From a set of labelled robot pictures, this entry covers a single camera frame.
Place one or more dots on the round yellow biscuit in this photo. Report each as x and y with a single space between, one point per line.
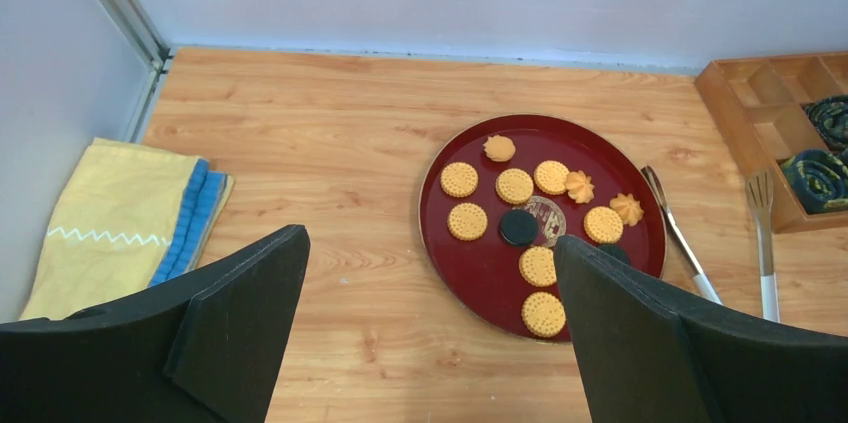
603 225
543 314
536 265
467 221
550 177
459 179
514 186

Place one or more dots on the wooden compartment tray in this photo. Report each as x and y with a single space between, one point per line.
758 106

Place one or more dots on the dark patterned rolled item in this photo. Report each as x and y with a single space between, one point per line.
829 118
818 180

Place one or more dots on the swirl butter cookie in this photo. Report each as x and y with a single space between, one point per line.
499 148
579 187
628 209

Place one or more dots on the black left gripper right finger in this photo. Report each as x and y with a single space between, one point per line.
648 351

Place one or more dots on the yellow blue folded towel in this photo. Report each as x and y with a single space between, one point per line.
130 217

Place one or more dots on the black sandwich cookie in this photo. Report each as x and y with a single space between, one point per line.
616 252
518 227

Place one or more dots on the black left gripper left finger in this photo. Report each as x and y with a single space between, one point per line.
206 346

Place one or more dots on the dark red round plate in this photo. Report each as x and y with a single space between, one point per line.
484 274

